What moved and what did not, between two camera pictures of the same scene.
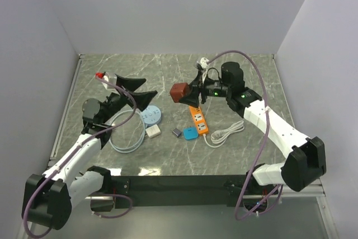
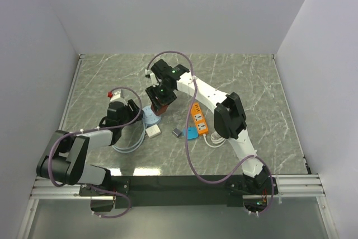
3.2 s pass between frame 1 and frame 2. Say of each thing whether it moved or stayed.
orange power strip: stayed
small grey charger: stayed
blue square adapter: stayed
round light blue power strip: stayed
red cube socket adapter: moved
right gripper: moved
